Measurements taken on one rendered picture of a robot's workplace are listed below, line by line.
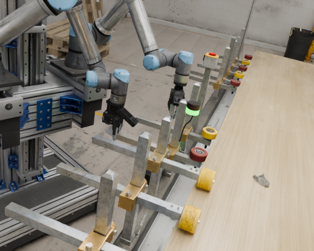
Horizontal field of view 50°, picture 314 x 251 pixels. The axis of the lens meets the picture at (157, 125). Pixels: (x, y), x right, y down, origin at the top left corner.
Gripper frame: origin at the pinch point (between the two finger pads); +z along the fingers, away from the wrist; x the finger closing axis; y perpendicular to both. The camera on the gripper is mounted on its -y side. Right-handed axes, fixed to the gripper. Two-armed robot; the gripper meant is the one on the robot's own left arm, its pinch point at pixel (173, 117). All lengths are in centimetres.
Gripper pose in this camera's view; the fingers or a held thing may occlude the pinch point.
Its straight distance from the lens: 182.8
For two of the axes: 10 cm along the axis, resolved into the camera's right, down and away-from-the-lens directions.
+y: 0.0, -4.5, 8.9
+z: -1.7, 8.8, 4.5
